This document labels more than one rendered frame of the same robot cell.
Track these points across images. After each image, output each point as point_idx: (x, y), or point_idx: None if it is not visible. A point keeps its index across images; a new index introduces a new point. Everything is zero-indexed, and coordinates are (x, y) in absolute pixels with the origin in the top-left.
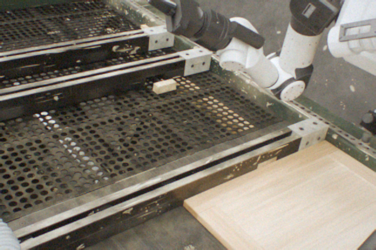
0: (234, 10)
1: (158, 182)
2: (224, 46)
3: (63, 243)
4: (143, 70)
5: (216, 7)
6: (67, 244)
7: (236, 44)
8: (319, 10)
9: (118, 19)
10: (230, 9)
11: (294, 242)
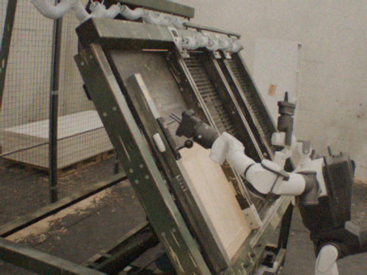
0: (311, 272)
1: (212, 122)
2: (280, 130)
3: (183, 80)
4: (258, 155)
5: (309, 265)
6: (183, 82)
7: (283, 134)
8: (310, 158)
9: None
10: (311, 270)
11: (201, 172)
